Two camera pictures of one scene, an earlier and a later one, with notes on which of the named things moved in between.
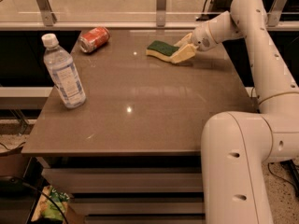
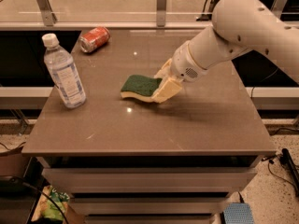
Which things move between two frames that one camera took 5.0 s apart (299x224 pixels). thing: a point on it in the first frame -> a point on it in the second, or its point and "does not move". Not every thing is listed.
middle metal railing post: (161, 6) does not move
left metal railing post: (48, 13) does not move
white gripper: (201, 38) -> (183, 64)
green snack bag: (46, 209) does not move
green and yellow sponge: (158, 48) -> (140, 87)
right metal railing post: (278, 5) does not move
